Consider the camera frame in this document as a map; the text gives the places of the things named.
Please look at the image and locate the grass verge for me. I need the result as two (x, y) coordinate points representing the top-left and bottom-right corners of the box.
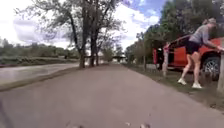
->
(123, 63), (224, 111)

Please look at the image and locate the red car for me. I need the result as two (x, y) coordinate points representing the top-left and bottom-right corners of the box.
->
(152, 34), (224, 81)

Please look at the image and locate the grey-brown asphalt path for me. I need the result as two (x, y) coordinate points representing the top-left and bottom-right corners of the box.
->
(0, 62), (224, 128)

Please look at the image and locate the tall dark-trunked tree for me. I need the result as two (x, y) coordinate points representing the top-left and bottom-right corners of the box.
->
(84, 0), (124, 68)
(19, 0), (91, 69)

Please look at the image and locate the wooden post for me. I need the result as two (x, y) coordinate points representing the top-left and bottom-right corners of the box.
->
(216, 51), (224, 94)
(162, 43), (170, 78)

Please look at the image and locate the grassy bank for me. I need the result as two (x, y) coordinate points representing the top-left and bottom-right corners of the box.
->
(0, 55), (81, 68)

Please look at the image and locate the dark verge strip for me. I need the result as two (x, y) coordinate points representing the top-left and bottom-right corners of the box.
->
(0, 64), (111, 93)

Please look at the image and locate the person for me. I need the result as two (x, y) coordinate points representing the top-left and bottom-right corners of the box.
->
(177, 17), (224, 90)

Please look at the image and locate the wood beyond road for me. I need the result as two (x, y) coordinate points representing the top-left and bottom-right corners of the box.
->
(0, 38), (81, 59)

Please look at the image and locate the pale grey road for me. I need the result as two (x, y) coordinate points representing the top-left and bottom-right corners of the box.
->
(0, 62), (81, 86)

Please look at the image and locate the robot's own part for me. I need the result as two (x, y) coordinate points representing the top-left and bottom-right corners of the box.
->
(139, 123), (151, 128)

